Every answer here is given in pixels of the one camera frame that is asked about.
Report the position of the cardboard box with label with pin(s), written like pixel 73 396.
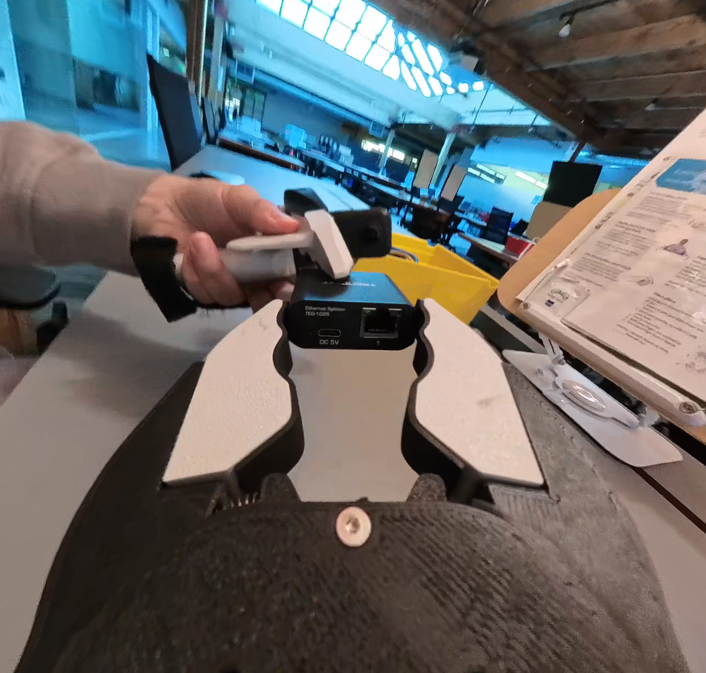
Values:
pixel 651 265

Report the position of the brown cardboard box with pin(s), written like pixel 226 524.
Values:
pixel 547 218

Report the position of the wooden document stand board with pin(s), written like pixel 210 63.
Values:
pixel 546 248

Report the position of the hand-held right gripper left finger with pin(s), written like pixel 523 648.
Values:
pixel 237 397

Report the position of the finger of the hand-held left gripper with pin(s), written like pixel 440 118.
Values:
pixel 331 243

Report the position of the black ethernet splitter box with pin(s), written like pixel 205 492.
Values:
pixel 342 320

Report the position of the grey desk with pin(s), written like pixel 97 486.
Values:
pixel 99 364

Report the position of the person's left forearm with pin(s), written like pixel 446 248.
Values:
pixel 60 193

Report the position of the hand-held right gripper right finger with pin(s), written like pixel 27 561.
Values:
pixel 474 408

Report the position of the yellow plastic bin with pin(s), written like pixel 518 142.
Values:
pixel 447 276

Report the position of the person's left hand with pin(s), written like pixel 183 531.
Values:
pixel 209 210

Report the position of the black monitor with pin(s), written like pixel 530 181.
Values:
pixel 572 183
pixel 176 110

